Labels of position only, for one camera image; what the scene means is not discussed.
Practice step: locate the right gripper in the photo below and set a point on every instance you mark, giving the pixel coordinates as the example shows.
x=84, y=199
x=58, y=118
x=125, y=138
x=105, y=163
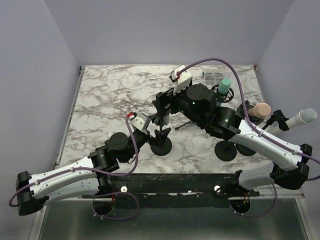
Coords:
x=163, y=98

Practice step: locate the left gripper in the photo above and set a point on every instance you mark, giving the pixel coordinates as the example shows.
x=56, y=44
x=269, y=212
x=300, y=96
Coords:
x=159, y=138

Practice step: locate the grey mesh microphone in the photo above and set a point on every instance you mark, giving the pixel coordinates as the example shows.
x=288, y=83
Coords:
x=165, y=120

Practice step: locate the black round-base mic stand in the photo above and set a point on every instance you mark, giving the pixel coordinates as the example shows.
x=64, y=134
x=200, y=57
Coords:
x=160, y=144

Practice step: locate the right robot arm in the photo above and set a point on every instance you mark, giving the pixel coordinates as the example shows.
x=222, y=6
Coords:
x=288, y=167

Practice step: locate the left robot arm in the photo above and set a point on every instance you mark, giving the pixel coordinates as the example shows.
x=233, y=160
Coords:
x=118, y=157

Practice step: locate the teal microphone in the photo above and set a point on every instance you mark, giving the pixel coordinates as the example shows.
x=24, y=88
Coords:
x=223, y=91

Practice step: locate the black stand of pink microphone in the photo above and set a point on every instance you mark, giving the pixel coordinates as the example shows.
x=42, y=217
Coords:
x=226, y=150

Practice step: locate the pink microphone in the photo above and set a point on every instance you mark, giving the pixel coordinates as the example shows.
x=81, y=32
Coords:
x=261, y=110

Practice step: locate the black stand of white microphone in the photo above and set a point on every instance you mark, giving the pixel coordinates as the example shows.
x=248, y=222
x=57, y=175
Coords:
x=278, y=117

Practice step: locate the white microphone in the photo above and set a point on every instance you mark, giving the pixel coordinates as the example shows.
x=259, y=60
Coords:
x=303, y=117

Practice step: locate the clear plastic screw box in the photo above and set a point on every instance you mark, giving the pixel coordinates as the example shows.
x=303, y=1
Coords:
x=212, y=78

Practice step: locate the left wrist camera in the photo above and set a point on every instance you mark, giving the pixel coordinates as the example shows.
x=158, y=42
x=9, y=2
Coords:
x=139, y=121

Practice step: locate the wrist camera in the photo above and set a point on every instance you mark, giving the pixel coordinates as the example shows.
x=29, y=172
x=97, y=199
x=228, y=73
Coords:
x=182, y=80
x=139, y=121

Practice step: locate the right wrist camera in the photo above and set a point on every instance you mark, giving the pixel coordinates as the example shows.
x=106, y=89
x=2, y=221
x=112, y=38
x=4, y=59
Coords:
x=182, y=80

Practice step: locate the black tripod shock-mount stand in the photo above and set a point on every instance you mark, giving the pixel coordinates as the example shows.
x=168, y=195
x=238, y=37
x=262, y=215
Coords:
x=199, y=103

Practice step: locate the aluminium frame rail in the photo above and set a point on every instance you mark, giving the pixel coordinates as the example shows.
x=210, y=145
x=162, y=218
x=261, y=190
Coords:
x=40, y=215

